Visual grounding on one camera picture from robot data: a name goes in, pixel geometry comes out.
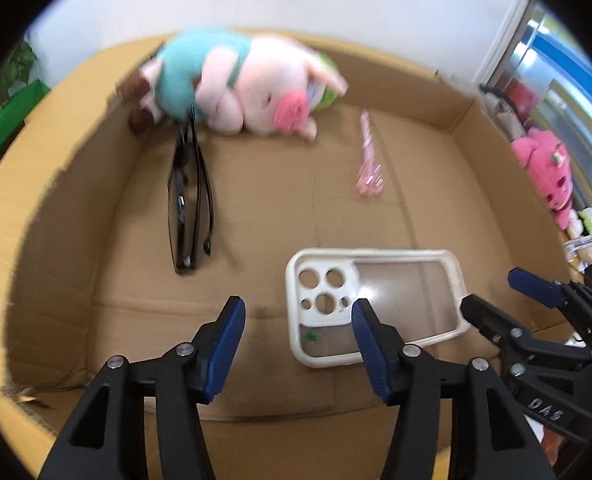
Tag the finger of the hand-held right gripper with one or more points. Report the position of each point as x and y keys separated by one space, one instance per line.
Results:
x=536 y=285
x=486 y=317

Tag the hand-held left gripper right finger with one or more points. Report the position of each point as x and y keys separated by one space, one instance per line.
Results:
x=371 y=345

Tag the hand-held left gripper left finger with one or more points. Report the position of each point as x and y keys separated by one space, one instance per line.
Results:
x=226 y=340

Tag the white clear phone case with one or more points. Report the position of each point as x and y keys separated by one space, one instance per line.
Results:
x=294 y=290

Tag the cardboard box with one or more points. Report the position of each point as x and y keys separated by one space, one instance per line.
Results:
x=301 y=200

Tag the pink pig plush toy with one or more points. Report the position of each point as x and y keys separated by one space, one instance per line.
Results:
x=256 y=90

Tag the pink strawberry plush toy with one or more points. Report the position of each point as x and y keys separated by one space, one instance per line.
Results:
x=546 y=170

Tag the black eyeglasses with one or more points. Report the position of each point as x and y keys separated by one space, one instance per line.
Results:
x=175 y=220

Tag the pink striped mini whisk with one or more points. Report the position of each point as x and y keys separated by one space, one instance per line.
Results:
x=366 y=135

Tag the glass door cabinet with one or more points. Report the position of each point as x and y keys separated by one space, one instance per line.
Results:
x=556 y=70

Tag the green turf mat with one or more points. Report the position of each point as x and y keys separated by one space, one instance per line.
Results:
x=6 y=120

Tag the large potted green plant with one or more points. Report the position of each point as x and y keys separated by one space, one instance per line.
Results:
x=13 y=72

